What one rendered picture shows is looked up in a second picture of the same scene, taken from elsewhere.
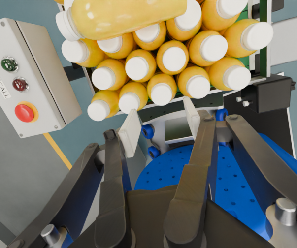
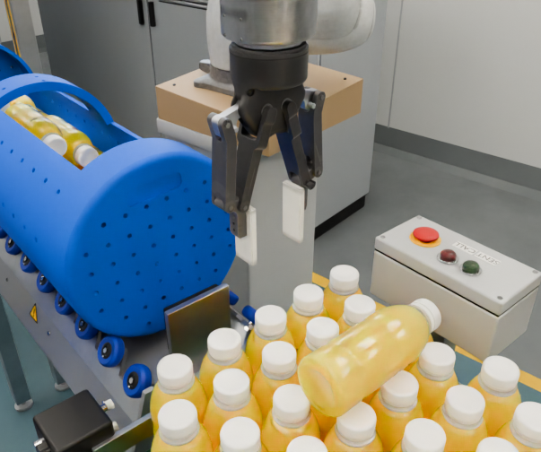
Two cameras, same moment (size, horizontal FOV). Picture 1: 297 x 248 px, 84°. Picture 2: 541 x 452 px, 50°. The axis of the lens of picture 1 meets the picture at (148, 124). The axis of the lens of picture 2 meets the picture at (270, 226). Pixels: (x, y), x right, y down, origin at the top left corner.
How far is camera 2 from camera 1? 0.51 m
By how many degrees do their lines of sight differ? 36
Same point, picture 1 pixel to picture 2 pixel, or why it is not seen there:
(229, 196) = (127, 226)
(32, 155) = not seen: hidden behind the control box
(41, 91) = (422, 260)
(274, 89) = (77, 427)
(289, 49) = not seen: outside the picture
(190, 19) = (284, 393)
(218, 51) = (224, 379)
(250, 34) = (192, 410)
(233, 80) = (181, 361)
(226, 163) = (118, 289)
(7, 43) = (485, 284)
